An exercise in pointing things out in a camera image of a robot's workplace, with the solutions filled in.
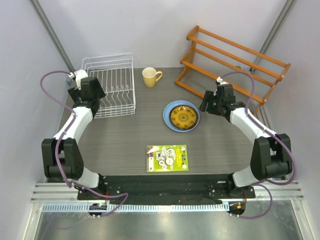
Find aluminium frame rail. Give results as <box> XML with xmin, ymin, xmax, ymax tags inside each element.
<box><xmin>29</xmin><ymin>0</ymin><xmax>75</xmax><ymax>72</ymax></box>

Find yellow mug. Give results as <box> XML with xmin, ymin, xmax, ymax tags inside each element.
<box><xmin>142</xmin><ymin>67</ymin><xmax>163</xmax><ymax>88</ymax></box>

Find yellow brown patterned plate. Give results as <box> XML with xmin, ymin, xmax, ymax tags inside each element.
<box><xmin>169</xmin><ymin>104</ymin><xmax>199</xmax><ymax>131</ymax></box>

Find green picture box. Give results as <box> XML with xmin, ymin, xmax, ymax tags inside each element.
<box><xmin>146</xmin><ymin>145</ymin><xmax>189</xmax><ymax>173</ymax></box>

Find orange wooden shelf rack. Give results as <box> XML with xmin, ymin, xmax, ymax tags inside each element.
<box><xmin>175</xmin><ymin>25</ymin><xmax>291</xmax><ymax>116</ymax></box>

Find white wire dish rack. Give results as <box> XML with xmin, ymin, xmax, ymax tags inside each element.
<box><xmin>81</xmin><ymin>53</ymin><xmax>136</xmax><ymax>119</ymax></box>

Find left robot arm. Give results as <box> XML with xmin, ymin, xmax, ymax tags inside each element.
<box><xmin>41</xmin><ymin>76</ymin><xmax>107</xmax><ymax>200</ymax></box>

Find light blue bear plate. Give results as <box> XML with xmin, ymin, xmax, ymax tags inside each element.
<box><xmin>163</xmin><ymin>100</ymin><xmax>200</xmax><ymax>133</ymax></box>

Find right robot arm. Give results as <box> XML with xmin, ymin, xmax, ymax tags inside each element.
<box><xmin>199</xmin><ymin>84</ymin><xmax>294</xmax><ymax>198</ymax></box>

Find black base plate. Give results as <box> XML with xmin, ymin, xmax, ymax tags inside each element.
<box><xmin>76</xmin><ymin>174</ymin><xmax>256</xmax><ymax>206</ymax></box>

